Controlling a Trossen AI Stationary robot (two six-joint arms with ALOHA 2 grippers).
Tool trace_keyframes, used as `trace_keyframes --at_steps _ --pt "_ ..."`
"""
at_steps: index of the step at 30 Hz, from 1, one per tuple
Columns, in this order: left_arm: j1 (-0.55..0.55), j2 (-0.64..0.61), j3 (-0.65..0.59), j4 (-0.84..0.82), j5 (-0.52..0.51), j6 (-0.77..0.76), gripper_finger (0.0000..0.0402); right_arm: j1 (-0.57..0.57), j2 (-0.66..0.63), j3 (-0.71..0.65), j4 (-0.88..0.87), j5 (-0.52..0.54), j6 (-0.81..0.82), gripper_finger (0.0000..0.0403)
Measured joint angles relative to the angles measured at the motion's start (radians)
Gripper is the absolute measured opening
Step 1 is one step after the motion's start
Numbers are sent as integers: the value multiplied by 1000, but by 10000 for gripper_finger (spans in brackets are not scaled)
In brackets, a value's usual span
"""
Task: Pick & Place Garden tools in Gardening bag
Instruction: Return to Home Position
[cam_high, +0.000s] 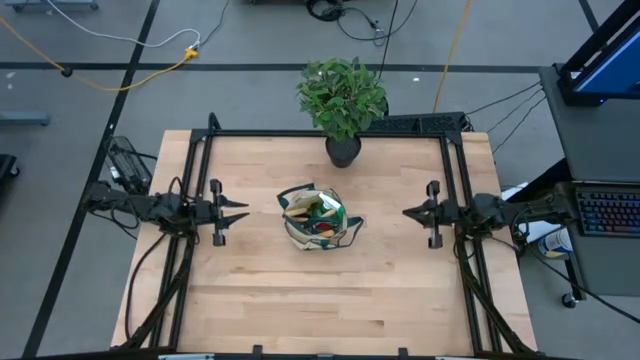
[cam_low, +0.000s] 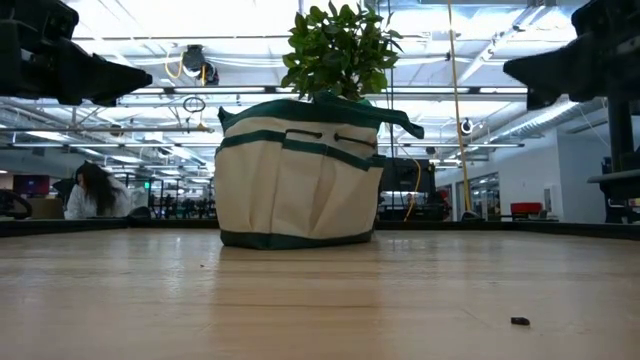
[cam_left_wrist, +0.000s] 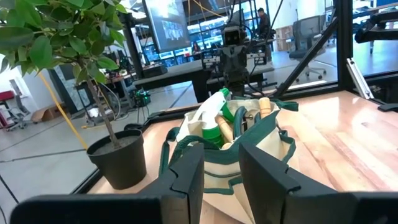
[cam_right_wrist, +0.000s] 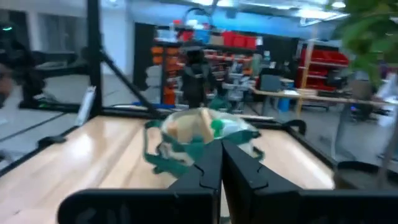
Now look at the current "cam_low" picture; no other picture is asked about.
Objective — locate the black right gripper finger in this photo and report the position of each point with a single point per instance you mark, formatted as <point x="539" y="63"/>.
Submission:
<point x="555" y="70"/>
<point x="539" y="100"/>

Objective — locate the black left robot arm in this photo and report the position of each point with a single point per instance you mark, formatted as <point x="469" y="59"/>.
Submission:
<point x="12" y="205"/>

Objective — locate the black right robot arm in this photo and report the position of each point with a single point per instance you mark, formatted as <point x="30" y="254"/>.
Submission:
<point x="620" y="150"/>

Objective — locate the person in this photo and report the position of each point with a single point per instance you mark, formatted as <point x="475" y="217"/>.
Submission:
<point x="95" y="195"/>

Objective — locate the red seat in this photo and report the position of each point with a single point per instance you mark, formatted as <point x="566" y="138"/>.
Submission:
<point x="525" y="207"/>

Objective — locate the dark red screen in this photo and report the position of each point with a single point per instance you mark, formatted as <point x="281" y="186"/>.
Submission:
<point x="31" y="184"/>

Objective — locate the black perforated equipment box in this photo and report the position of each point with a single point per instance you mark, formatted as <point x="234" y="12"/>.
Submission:
<point x="402" y="175"/>

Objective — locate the green plant in black pot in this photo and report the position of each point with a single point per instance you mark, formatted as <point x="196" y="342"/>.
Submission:
<point x="340" y="50"/>

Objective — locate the small dark debris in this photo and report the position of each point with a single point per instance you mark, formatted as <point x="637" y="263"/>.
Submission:
<point x="520" y="321"/>

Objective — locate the round ceiling camera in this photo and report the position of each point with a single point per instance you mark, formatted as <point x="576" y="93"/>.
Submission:
<point x="466" y="126"/>

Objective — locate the black aluminium table frame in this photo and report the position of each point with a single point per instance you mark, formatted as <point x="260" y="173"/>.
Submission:
<point x="75" y="227"/>

